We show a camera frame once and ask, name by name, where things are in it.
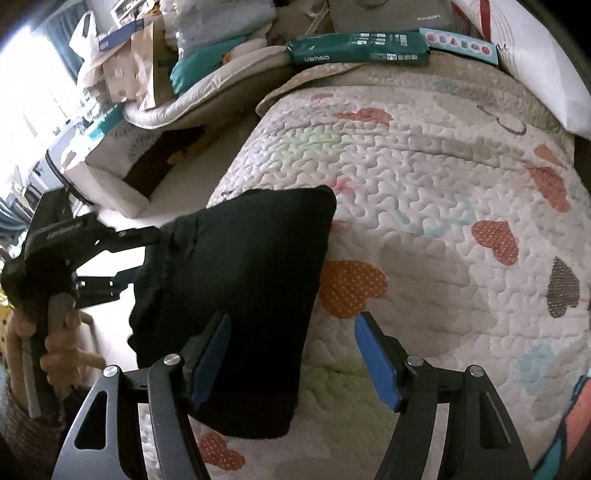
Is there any grey laptop bag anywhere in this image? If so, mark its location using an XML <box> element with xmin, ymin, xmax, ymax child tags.
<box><xmin>328</xmin><ymin>0</ymin><xmax>455</xmax><ymax>33</ymax></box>

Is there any grey plastic bag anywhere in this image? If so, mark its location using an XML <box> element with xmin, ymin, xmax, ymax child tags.
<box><xmin>159</xmin><ymin>0</ymin><xmax>276</xmax><ymax>58</ymax></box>

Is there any brown cardboard box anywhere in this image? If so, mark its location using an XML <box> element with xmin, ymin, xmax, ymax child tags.
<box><xmin>77</xmin><ymin>21</ymin><xmax>178</xmax><ymax>111</ymax></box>

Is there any teal plush cushion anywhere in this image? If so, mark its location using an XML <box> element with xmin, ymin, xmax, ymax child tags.
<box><xmin>169</xmin><ymin>36</ymin><xmax>247</xmax><ymax>96</ymax></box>

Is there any light blue toy box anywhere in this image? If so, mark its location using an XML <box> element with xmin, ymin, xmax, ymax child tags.
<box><xmin>419</xmin><ymin>28</ymin><xmax>499</xmax><ymax>66</ymax></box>

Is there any person left hand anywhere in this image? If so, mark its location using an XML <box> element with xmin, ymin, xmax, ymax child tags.
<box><xmin>6</xmin><ymin>310</ymin><xmax>106</xmax><ymax>411</ymax></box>

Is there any quilted heart pattern bedspread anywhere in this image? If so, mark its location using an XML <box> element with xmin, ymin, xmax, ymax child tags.
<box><xmin>193</xmin><ymin>53</ymin><xmax>590</xmax><ymax>479</ymax></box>

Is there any black pants white lettering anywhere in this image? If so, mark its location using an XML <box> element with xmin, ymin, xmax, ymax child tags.
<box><xmin>128</xmin><ymin>186</ymin><xmax>337</xmax><ymax>439</ymax></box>

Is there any cartoon fleece blanket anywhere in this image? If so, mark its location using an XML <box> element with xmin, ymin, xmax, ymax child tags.
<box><xmin>533</xmin><ymin>374</ymin><xmax>591</xmax><ymax>479</ymax></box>

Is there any beige cushioned lounge chair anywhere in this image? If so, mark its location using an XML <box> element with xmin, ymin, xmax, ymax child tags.
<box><xmin>123</xmin><ymin>46</ymin><xmax>290</xmax><ymax>130</ymax></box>

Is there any green long box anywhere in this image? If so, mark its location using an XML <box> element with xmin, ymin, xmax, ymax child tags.
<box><xmin>287</xmin><ymin>31</ymin><xmax>430</xmax><ymax>66</ymax></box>

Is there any white pillow red print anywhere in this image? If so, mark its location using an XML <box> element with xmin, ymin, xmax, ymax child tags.
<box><xmin>454</xmin><ymin>1</ymin><xmax>590</xmax><ymax>139</ymax></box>

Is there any table with white cloth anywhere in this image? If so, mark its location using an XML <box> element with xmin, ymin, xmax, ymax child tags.
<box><xmin>45</xmin><ymin>103</ymin><xmax>209</xmax><ymax>220</ymax></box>

